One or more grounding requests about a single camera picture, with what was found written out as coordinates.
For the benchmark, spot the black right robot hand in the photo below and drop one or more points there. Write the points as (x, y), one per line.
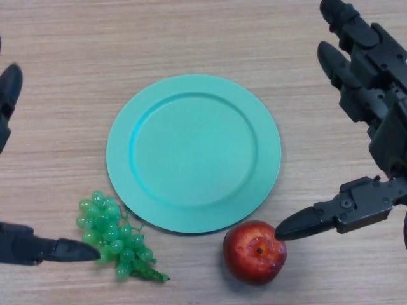
(369, 82)

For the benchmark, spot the green grape bunch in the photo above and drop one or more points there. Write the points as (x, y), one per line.
(108, 225)

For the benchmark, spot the red apple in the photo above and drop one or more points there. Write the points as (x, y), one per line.
(245, 260)

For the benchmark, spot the round teal green plate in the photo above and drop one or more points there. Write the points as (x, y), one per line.
(194, 152)

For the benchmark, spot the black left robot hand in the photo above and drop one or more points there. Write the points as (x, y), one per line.
(19, 244)

